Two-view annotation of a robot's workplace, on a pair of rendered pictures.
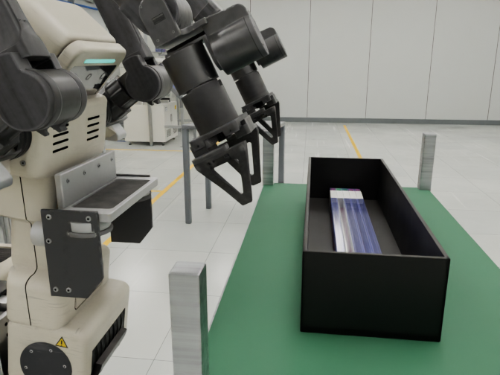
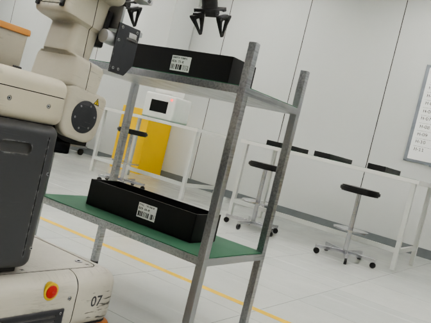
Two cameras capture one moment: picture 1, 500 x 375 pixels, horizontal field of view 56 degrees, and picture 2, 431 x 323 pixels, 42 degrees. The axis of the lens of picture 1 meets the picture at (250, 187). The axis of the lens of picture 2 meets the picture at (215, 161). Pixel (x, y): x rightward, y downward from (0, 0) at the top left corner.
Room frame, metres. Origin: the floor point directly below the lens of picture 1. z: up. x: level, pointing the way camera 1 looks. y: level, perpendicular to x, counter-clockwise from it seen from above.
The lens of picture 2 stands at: (-0.40, 1.80, 0.76)
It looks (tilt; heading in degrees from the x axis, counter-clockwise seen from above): 2 degrees down; 296
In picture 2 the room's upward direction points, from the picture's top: 14 degrees clockwise
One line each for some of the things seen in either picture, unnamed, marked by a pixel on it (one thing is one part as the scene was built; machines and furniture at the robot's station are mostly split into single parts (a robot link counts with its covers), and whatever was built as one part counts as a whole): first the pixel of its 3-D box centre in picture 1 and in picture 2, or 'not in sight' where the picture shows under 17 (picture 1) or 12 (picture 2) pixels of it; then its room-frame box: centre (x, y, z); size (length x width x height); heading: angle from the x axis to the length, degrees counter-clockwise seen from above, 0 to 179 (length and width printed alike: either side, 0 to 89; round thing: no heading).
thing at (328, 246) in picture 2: not in sight; (352, 223); (0.54, -3.02, 0.31); 0.53 x 0.50 x 0.62; 16
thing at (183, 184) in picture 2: not in sight; (158, 153); (3.15, -3.98, 0.40); 1.50 x 0.75 x 0.80; 173
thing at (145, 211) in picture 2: not in sight; (151, 209); (0.80, -0.20, 0.41); 0.57 x 0.17 x 0.11; 173
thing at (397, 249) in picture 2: not in sight; (326, 200); (0.97, -3.70, 0.40); 1.80 x 0.75 x 0.80; 173
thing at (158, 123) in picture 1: (149, 81); not in sight; (7.44, 1.56, 0.95); 1.36 x 0.82 x 1.90; 83
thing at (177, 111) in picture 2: not in sight; (168, 102); (3.19, -4.00, 1.03); 0.44 x 0.37 x 0.46; 179
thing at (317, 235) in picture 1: (353, 219); (183, 66); (0.80, -0.19, 1.01); 0.57 x 0.17 x 0.11; 172
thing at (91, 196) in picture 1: (100, 215); (97, 37); (0.86, 0.29, 0.99); 0.28 x 0.16 x 0.22; 172
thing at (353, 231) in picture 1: (353, 234); not in sight; (0.80, -0.19, 0.98); 0.51 x 0.07 x 0.03; 172
